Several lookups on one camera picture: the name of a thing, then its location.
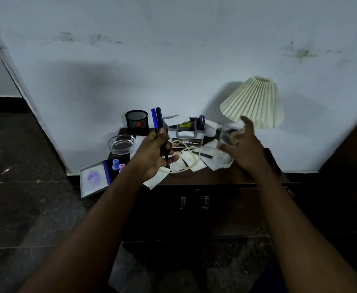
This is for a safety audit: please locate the white paper sheet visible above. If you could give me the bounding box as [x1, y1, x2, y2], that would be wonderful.
[163, 115, 192, 128]

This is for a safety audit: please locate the black marker pen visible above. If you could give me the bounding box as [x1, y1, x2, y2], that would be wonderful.
[155, 107, 169, 161]

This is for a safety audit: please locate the cream rubber cord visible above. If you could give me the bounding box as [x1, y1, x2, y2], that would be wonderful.
[165, 140, 220, 174]

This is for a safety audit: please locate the white paper slip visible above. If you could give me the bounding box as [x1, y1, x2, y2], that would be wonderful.
[200, 140, 234, 172]
[129, 135, 147, 160]
[143, 166, 171, 190]
[181, 149, 208, 173]
[169, 152, 187, 173]

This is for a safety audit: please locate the clear glass ashtray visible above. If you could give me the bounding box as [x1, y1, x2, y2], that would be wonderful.
[107, 135, 136, 155]

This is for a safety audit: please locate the clear plastic container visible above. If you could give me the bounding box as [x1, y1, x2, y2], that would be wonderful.
[216, 124, 244, 167]

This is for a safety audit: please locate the white notebook with blue spine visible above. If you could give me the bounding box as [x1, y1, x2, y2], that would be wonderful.
[79, 160, 112, 199]

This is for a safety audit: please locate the person's left forearm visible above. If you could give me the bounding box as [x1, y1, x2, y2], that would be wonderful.
[17, 162, 150, 293]

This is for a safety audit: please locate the blue marker pen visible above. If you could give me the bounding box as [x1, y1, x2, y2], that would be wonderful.
[151, 108, 160, 133]

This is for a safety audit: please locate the black mesh pen holder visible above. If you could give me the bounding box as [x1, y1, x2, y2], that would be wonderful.
[125, 110, 150, 137]

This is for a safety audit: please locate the grey and white handled box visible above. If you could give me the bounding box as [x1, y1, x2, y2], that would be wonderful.
[166, 117, 206, 147]

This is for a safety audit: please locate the cream pleated lamp shade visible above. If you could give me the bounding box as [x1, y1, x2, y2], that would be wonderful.
[219, 76, 285, 130]

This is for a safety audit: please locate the person's left hand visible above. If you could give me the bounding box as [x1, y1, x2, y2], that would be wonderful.
[129, 127, 181, 182]

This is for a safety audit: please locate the person's right forearm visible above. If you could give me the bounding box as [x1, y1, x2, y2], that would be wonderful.
[251, 168, 357, 293]

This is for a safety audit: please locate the dark wooden cabinet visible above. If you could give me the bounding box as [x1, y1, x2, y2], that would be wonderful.
[106, 127, 292, 243]

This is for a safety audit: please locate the person's right hand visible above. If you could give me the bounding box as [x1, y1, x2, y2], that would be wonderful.
[218, 116, 277, 178]

